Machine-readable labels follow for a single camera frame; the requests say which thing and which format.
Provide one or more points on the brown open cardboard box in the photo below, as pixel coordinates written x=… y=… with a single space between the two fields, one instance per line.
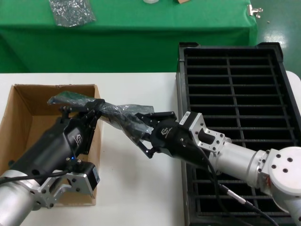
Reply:
x=21 y=113

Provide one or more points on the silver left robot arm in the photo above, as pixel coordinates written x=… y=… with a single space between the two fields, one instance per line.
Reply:
x=14 y=202

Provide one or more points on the crumpled silver antistatic bag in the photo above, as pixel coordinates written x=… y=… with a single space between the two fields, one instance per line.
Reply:
x=70 y=13

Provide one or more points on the grey translucent antistatic bag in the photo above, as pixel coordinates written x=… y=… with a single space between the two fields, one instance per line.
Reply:
x=122 y=113

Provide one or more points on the flat-flapped brown cardboard box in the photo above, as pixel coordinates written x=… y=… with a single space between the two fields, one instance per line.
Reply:
x=183 y=1

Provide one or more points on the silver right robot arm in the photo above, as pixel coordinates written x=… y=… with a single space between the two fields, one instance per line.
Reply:
x=240 y=160

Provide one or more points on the black slotted plastic container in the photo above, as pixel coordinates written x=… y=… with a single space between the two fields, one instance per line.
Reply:
x=235 y=94

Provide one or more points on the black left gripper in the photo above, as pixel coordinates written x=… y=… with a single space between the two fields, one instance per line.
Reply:
x=54 y=150

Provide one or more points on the silver metal clip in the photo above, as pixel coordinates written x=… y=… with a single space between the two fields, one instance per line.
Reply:
x=252 y=10

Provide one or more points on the green tablecloth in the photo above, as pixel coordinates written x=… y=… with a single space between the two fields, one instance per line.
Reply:
x=141 y=47

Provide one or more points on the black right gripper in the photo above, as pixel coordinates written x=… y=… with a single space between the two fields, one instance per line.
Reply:
x=174 y=141

